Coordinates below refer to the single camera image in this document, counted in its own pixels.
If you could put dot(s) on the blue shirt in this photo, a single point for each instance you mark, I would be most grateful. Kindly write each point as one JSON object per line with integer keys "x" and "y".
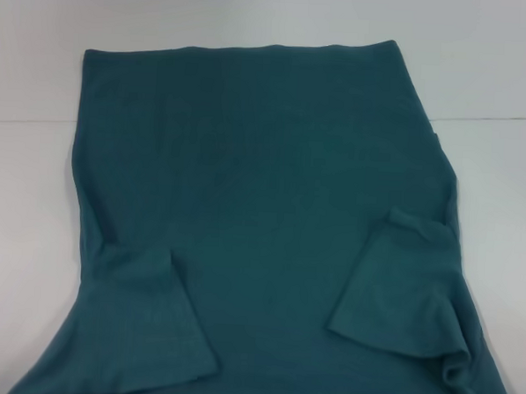
{"x": 261, "y": 232}

